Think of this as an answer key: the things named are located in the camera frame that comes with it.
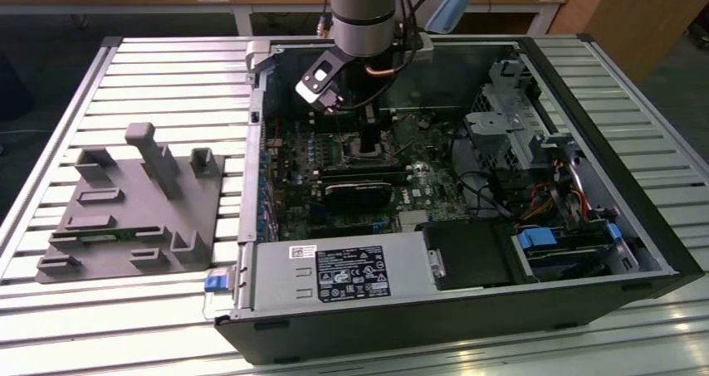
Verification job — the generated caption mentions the blue disk carrier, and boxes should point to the blue disk carrier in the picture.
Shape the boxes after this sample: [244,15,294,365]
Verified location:
[517,226,558,251]

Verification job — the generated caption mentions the green RAM stick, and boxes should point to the green RAM stick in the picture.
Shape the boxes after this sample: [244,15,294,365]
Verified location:
[75,229,140,242]

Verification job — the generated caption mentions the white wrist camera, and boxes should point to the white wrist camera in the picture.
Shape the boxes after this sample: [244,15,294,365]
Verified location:
[295,50,345,112]

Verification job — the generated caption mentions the red yellow wire bundle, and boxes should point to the red yellow wire bundle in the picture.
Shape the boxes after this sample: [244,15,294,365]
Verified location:
[525,184,589,223]

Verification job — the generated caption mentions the blue case latch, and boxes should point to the blue case latch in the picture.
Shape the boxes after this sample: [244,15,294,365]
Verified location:
[203,270,230,294]

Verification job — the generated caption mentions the black graphics card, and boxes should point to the black graphics card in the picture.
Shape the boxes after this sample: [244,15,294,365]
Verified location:
[323,180,393,209]

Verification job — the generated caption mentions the green motherboard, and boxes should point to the green motherboard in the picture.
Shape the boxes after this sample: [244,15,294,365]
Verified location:
[259,110,471,242]

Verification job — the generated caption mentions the black PC case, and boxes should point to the black PC case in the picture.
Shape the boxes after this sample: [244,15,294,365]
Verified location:
[212,33,706,363]

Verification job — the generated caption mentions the black RAM stick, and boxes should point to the black RAM stick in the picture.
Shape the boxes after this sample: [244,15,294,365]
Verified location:
[320,164,409,177]
[320,171,406,184]

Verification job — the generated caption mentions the silver heat sink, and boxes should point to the silver heat sink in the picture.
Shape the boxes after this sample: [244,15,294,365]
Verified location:
[398,210,431,232]

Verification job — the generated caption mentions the grey case handle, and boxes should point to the grey case handle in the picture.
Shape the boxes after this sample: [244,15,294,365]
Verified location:
[244,41,272,73]

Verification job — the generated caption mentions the grey metal drive cage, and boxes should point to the grey metal drive cage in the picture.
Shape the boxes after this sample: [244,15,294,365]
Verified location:
[475,58,555,169]

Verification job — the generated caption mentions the black camera cable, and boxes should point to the black camera cable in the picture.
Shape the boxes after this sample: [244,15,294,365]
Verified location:
[397,0,423,64]

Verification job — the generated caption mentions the CPU socket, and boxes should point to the CPU socket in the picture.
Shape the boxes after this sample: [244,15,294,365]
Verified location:
[342,131,398,164]

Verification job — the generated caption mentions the grey parts rack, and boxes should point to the grey parts rack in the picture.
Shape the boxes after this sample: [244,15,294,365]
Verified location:
[33,122,227,285]

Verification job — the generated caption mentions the black plastic shroud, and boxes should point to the black plastic shroud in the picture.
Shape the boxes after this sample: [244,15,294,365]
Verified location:
[423,220,525,291]

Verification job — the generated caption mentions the wooden cabinet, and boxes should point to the wooden cabinet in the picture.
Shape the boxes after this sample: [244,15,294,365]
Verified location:
[563,0,709,85]

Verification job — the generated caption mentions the grey power supply unit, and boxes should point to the grey power supply unit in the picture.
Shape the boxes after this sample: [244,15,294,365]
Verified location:
[251,232,433,310]

